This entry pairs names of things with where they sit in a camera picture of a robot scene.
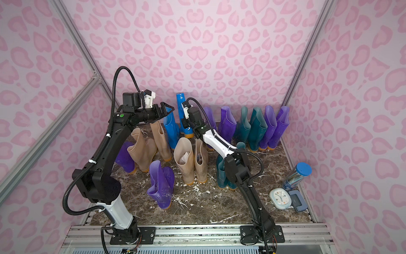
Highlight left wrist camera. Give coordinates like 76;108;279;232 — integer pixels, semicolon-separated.
122;90;156;113

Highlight aluminium corner post left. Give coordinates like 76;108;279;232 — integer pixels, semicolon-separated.
49;0;119;109

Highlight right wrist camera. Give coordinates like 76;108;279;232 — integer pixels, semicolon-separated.
181;101;190;119

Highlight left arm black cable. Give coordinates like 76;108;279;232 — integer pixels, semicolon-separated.
61;66;142;254

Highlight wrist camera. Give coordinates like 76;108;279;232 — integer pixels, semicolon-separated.
181;101;190;119
122;90;156;113

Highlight aluminium diagonal beam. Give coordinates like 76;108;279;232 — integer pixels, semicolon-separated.
1;77;101;204

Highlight white alarm clock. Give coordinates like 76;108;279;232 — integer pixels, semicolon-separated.
269;188;292;210

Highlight aluminium corner post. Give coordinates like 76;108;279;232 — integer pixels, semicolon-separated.
281;0;337;106
49;0;119;109

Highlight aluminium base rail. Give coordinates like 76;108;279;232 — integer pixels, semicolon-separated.
60;223;338;254

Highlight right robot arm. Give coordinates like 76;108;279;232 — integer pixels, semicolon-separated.
182;102;285;245

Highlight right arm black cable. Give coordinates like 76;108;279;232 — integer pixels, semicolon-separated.
185;97;277;254

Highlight aluminium corner post right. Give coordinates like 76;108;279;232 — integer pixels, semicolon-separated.
281;0;337;106

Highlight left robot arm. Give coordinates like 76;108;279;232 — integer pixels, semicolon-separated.
62;102;174;244

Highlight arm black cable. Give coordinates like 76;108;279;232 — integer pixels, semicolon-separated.
185;97;277;254
61;66;142;254

